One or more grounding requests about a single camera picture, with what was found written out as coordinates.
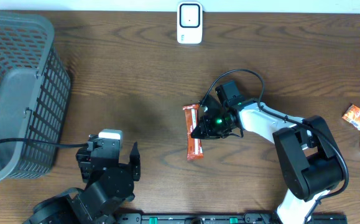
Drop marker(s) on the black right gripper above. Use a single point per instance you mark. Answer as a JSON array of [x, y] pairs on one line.
[[206, 131]]

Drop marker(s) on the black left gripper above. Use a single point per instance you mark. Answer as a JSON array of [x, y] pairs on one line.
[[86, 167]]

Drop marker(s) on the orange chocolate bar wrapper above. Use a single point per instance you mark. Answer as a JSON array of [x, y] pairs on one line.
[[194, 147]]

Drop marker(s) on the orange snack box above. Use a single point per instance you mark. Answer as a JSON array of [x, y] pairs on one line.
[[352, 115]]

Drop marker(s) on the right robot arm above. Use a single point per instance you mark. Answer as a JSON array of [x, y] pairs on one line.
[[310, 161]]

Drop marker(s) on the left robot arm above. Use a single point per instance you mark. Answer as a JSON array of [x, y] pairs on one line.
[[109, 184]]

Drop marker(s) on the white barcode scanner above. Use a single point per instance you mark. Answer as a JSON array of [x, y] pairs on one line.
[[189, 22]]

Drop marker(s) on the grey plastic basket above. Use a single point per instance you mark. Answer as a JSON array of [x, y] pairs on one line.
[[34, 95]]

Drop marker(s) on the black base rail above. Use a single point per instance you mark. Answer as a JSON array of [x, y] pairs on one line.
[[250, 218]]

